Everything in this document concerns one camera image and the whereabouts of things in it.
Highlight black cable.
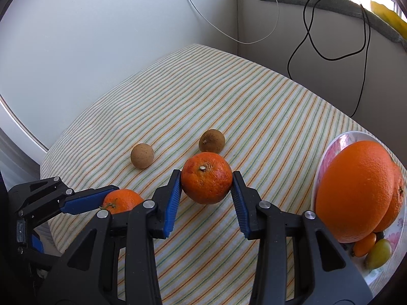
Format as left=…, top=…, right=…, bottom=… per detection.
left=287, top=0, right=372, bottom=118

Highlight dark rough tangerine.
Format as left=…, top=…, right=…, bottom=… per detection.
left=181, top=152, right=233, bottom=205

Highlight brown longan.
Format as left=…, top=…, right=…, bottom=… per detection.
left=199, top=129, right=226, bottom=154

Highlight large orange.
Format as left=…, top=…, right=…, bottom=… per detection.
left=315, top=140, right=395, bottom=243

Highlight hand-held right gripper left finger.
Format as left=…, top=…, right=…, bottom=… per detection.
left=41, top=169, right=183, bottom=305

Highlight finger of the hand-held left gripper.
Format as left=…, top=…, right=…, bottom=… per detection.
left=24, top=233, right=62, bottom=267
left=16, top=177, right=121, bottom=218

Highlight striped cloth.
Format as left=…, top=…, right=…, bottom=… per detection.
left=40, top=44, right=407, bottom=305

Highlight small smooth orange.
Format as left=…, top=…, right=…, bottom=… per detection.
left=372, top=162, right=405, bottom=233

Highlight yellow bowl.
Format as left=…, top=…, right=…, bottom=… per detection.
left=370, top=1, right=407, bottom=37

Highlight green tomato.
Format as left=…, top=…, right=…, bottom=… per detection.
left=365, top=239, right=392, bottom=270

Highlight small orange tomato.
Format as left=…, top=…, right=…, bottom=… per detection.
left=351, top=233, right=377, bottom=257

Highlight round tan longan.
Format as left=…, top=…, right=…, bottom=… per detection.
left=130, top=143, right=155, bottom=169

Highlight white cable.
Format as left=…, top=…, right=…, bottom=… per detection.
left=176, top=0, right=280, bottom=45

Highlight white cabinet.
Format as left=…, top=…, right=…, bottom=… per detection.
left=0, top=0, right=239, bottom=166

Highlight floral white plate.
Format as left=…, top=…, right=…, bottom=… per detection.
left=311, top=131, right=407, bottom=296

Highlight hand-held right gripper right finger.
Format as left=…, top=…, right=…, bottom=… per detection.
left=231, top=171, right=373, bottom=305

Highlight small orange with leaf stem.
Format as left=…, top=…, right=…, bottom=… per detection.
left=102, top=189, right=145, bottom=215

